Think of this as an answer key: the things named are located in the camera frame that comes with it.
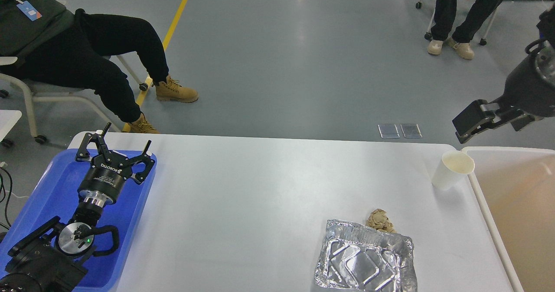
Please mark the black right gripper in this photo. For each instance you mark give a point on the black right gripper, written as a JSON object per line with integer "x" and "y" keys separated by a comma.
{"x": 529, "y": 95}

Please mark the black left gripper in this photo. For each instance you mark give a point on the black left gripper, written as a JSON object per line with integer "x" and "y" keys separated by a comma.
{"x": 104, "y": 179}

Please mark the white paper cup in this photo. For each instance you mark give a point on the white paper cup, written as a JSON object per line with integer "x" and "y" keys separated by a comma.
{"x": 453, "y": 167}

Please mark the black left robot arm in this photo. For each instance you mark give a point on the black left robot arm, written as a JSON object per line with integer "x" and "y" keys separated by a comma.
{"x": 75, "y": 231}

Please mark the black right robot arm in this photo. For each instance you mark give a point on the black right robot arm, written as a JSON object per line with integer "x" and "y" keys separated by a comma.
{"x": 546, "y": 40}

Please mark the blue plastic tray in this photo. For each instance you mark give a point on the blue plastic tray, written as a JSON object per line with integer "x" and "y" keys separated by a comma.
{"x": 56, "y": 195}

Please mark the right floor metal plate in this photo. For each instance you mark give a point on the right floor metal plate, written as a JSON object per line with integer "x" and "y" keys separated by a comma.
{"x": 411, "y": 130}

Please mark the floor metal plate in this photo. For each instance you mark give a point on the floor metal plate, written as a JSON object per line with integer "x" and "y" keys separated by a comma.
{"x": 388, "y": 131}
{"x": 411, "y": 130}

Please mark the beige plastic bin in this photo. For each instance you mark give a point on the beige plastic bin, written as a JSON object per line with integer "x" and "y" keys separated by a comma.
{"x": 515, "y": 191}

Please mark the left floor metal plate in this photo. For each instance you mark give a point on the left floor metal plate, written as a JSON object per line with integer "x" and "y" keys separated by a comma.
{"x": 388, "y": 131}

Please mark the white chair right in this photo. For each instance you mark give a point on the white chair right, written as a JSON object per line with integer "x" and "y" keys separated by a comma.
{"x": 443, "y": 16}

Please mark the white chair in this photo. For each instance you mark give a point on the white chair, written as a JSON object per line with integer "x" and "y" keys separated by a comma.
{"x": 38, "y": 92}
{"x": 443, "y": 16}

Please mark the white chair left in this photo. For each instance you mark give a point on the white chair left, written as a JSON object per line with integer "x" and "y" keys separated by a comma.
{"x": 38, "y": 92}

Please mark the white side table corner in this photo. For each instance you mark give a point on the white side table corner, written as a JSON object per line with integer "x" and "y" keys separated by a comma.
{"x": 8, "y": 119}

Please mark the seated person green sweater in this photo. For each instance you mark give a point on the seated person green sweater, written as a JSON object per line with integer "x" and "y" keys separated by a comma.
{"x": 56, "y": 46}

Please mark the crumpled brown paper ball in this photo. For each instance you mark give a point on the crumpled brown paper ball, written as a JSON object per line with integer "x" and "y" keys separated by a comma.
{"x": 379, "y": 220}

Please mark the crumpled aluminium foil tray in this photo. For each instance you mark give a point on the crumpled aluminium foil tray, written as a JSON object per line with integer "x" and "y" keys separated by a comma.
{"x": 357, "y": 258}

